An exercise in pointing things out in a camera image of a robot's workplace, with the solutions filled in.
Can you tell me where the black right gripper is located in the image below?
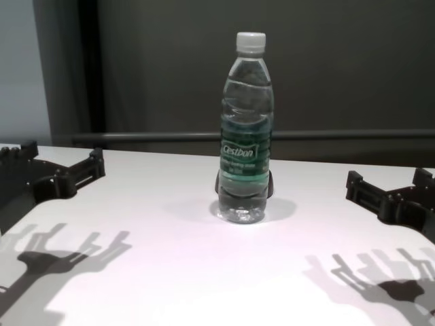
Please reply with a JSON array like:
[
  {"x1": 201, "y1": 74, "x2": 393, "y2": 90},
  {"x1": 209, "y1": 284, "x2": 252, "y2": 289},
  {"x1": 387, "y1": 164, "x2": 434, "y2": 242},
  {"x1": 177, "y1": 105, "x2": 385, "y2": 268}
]
[{"x1": 345, "y1": 167, "x2": 435, "y2": 244}]

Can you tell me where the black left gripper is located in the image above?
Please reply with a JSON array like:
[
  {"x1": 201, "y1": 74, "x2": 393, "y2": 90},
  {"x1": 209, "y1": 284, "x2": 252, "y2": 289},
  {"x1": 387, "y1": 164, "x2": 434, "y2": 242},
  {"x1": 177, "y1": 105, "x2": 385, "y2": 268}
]
[{"x1": 0, "y1": 140, "x2": 107, "y2": 236}]

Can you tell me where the clear water bottle green label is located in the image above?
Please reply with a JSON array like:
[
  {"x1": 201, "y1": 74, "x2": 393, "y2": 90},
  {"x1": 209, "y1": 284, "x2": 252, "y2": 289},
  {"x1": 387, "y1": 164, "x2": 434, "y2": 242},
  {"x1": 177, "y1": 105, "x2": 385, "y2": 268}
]
[{"x1": 217, "y1": 32, "x2": 275, "y2": 224}]

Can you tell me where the grey horizontal rail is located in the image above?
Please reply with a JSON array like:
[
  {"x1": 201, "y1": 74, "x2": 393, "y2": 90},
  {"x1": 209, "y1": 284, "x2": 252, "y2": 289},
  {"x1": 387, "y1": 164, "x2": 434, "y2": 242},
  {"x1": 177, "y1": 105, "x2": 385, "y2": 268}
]
[{"x1": 71, "y1": 130, "x2": 435, "y2": 144}]

